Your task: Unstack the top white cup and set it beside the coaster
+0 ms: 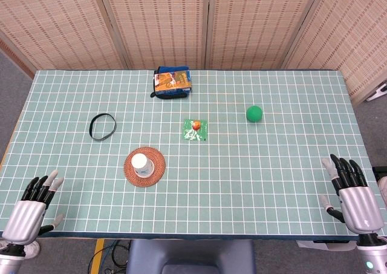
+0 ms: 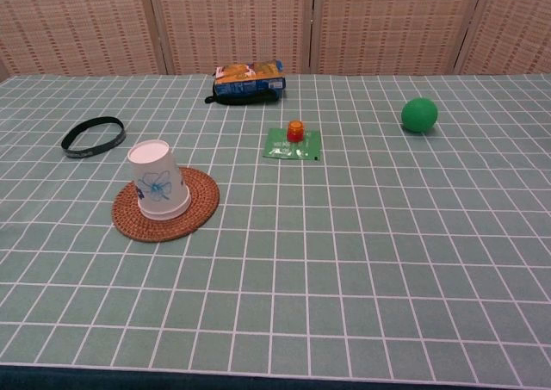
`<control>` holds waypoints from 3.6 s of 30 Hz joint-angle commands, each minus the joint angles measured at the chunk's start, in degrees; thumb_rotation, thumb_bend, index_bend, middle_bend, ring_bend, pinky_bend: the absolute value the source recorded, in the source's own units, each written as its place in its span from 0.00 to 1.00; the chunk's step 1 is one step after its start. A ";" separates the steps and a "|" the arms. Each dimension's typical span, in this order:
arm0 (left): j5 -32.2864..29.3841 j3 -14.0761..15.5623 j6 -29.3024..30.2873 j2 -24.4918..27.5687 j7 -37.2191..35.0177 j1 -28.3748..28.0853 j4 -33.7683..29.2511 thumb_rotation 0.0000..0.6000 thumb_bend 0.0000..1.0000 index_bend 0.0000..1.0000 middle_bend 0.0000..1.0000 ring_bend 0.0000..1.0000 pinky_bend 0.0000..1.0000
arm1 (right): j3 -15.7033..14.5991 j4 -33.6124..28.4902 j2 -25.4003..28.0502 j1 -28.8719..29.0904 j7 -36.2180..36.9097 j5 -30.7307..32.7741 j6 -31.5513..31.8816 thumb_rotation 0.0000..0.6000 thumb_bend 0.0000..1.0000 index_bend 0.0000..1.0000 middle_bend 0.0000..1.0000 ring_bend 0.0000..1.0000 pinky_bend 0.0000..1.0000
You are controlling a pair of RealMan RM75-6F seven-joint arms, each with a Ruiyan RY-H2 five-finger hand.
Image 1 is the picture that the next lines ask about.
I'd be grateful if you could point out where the white screen foot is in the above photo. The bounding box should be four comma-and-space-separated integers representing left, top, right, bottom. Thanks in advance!
365, 82, 387, 103

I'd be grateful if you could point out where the black rubber band loop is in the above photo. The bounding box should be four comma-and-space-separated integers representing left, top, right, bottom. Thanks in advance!
89, 113, 117, 142

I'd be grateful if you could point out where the blue chair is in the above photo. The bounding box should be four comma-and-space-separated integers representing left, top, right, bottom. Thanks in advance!
125, 240, 256, 274

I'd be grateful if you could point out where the green ball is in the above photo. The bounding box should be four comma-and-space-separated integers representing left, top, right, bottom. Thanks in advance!
246, 105, 264, 123

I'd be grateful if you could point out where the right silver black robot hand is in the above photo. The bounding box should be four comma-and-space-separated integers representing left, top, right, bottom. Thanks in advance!
319, 154, 387, 236

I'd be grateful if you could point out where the brown woven round coaster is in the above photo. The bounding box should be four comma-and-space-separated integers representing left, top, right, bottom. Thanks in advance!
123, 146, 167, 188

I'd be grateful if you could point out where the bamboo folding screen panel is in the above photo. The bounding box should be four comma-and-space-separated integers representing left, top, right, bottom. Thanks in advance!
96, 0, 211, 70
0, 0, 129, 75
282, 0, 387, 105
205, 0, 323, 70

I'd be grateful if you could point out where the blue orange snack box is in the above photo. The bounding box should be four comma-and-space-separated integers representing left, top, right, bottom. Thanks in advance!
153, 65, 194, 94

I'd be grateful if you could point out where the black cable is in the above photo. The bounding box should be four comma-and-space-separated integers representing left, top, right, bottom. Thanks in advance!
87, 240, 131, 274

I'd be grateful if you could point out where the yellow floor tape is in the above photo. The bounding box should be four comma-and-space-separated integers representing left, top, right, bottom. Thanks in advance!
88, 239, 105, 274

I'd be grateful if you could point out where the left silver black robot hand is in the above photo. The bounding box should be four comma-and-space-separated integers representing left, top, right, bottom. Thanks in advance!
1, 169, 65, 245

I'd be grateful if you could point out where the white cup blue flower print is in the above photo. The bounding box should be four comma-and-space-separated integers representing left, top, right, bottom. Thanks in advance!
130, 153, 155, 178

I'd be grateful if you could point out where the green grid tablecloth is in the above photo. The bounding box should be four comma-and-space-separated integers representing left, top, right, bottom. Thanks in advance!
0, 69, 387, 241

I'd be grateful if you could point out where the green foil sachet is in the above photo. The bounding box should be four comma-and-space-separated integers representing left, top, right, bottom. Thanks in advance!
181, 119, 209, 142

